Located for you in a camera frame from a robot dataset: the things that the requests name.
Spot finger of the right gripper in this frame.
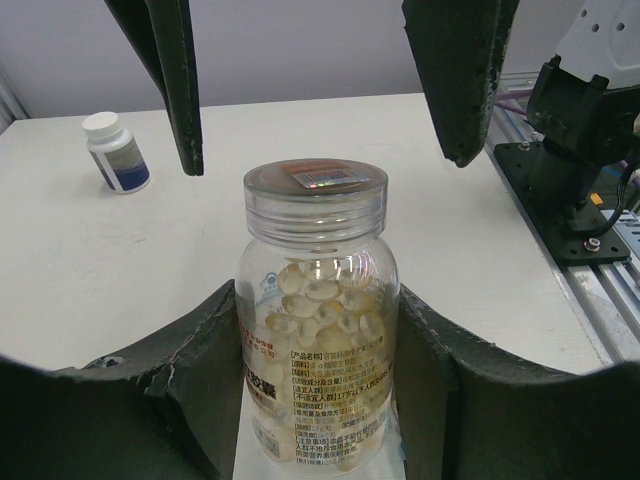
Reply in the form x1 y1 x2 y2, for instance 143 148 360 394
402 0 519 167
105 0 204 176

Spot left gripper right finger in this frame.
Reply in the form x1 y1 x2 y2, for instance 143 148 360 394
394 289 639 479

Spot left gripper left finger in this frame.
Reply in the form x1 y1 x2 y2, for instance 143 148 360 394
1 282 244 479

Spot clear bottle yellow capsules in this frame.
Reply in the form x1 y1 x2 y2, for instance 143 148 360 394
233 229 401 474

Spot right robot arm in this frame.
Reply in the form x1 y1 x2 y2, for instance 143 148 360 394
108 1 639 206

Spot white pill bottle blue label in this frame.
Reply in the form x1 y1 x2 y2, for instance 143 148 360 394
81 112 150 194

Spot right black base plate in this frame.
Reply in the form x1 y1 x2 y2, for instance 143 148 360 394
494 140 630 266

